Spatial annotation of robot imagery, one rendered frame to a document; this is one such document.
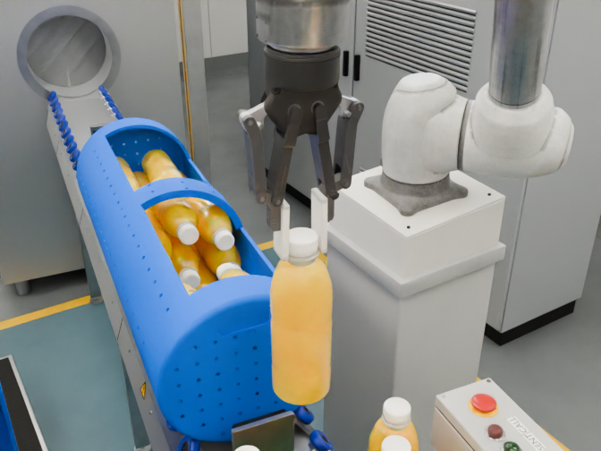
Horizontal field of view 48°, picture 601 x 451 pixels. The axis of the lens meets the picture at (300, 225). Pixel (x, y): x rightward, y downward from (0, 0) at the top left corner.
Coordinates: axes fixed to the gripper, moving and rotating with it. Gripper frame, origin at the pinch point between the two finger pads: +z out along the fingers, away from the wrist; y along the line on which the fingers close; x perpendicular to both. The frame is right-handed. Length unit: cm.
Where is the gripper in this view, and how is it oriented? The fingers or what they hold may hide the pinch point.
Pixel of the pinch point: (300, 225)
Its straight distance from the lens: 76.3
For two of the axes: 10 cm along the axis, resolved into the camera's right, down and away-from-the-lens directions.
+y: -9.2, 1.8, -3.4
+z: -0.1, 8.7, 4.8
